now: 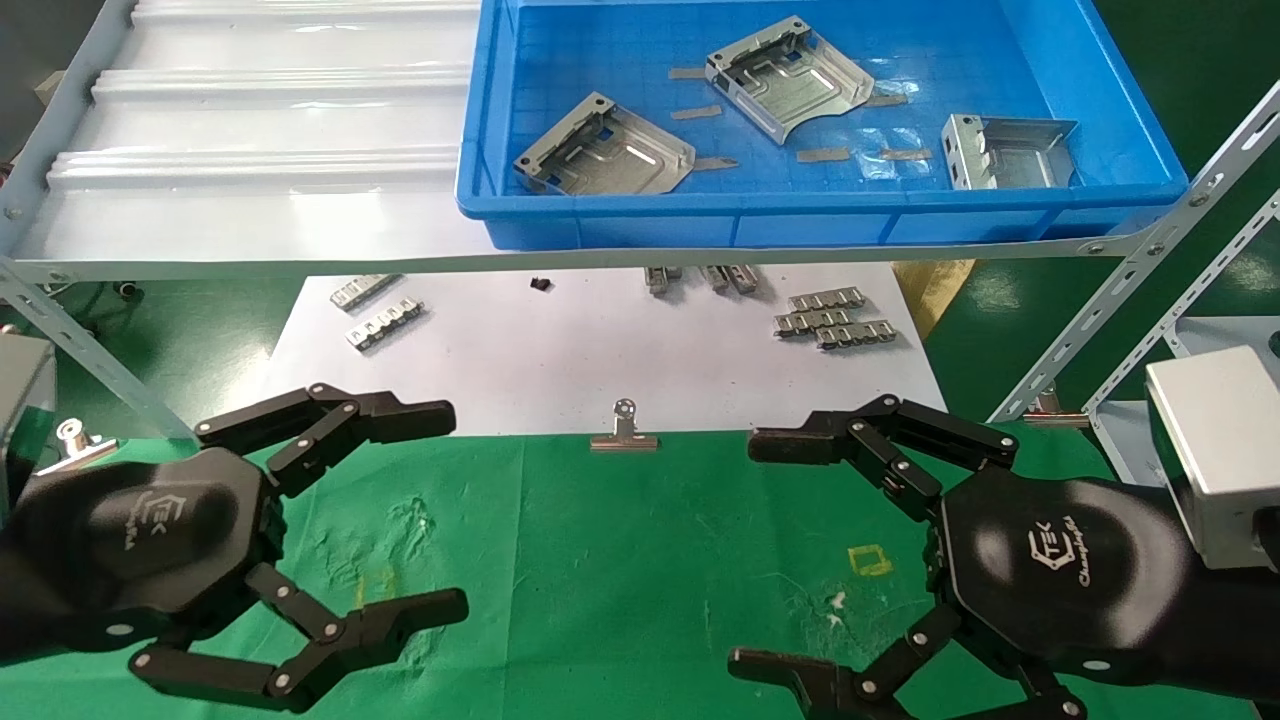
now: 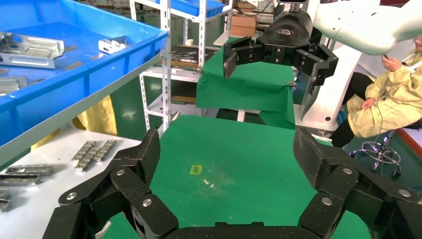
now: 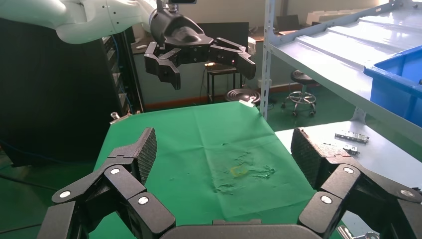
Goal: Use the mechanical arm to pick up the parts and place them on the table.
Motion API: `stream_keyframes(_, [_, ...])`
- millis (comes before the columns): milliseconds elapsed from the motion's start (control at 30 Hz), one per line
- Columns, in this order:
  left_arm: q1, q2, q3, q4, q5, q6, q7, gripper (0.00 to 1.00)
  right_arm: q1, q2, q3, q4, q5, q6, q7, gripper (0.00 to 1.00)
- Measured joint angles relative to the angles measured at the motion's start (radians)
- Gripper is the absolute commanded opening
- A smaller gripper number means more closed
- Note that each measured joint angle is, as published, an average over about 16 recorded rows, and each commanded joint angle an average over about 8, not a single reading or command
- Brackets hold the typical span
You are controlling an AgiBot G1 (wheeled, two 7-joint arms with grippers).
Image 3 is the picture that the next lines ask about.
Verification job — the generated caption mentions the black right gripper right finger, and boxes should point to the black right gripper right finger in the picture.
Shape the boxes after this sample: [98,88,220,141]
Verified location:
[290,126,422,239]

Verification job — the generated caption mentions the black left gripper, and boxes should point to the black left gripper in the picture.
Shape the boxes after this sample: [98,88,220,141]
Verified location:
[144,9,257,90]

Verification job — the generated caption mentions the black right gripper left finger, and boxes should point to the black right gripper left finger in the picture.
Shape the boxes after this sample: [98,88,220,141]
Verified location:
[37,127,176,239]

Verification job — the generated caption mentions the small black side table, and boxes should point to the small black side table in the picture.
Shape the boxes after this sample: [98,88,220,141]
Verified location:
[206,63,244,104]

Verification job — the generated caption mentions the small silver metal part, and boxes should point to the small silver metal part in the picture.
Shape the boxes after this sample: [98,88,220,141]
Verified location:
[342,144,360,156]

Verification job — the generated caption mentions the black monitor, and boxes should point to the black monitor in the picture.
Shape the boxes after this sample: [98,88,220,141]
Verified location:
[197,22,250,52]

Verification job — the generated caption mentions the long silver metal part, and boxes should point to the long silver metal part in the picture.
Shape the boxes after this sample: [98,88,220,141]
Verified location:
[334,130,370,144]

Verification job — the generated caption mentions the black round stool seat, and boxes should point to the black round stool seat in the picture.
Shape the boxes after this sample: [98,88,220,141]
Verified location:
[224,88,262,105]

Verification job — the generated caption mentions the green table cloth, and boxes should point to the green table cloth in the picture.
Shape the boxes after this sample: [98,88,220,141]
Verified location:
[89,101,343,239]

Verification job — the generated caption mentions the black laptop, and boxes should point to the black laptop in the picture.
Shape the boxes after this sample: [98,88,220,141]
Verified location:
[276,14,301,32]

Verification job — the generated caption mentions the large blue plastic bin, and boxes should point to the large blue plastic bin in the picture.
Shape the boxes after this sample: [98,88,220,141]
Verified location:
[363,45,422,127]

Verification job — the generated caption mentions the chrome stool with black seat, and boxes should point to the chrome stool with black seat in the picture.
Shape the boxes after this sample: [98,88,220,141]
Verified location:
[281,70,318,119]

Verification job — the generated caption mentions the yellow tape square mark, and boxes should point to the yellow tape square mark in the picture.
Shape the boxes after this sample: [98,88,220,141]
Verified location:
[229,166,248,178]

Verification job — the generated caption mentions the black equipment cabinet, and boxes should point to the black equipment cabinet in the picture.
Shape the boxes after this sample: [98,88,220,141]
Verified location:
[0,18,144,167]

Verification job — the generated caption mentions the white metal shelving rack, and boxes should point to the white metal shelving rack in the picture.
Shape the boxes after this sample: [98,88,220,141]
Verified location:
[259,0,422,239]

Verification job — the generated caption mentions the white foam boxes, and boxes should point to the white foam boxes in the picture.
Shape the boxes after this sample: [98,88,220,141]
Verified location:
[306,8,370,26]

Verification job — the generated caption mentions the blue cable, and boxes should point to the blue cable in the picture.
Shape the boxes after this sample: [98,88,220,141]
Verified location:
[111,33,134,115]

